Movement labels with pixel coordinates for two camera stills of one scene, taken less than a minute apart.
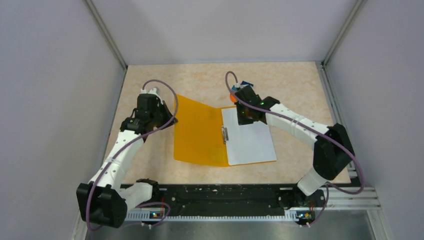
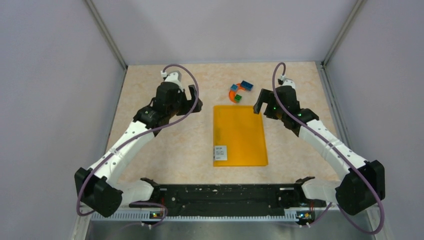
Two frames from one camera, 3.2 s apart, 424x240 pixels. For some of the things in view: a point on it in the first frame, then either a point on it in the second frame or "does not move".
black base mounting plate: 235,200 does not move
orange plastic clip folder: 198,133 → 238,137
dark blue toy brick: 244,82 does not move
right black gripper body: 243,116 → 273,111
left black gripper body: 156,115 → 183,105
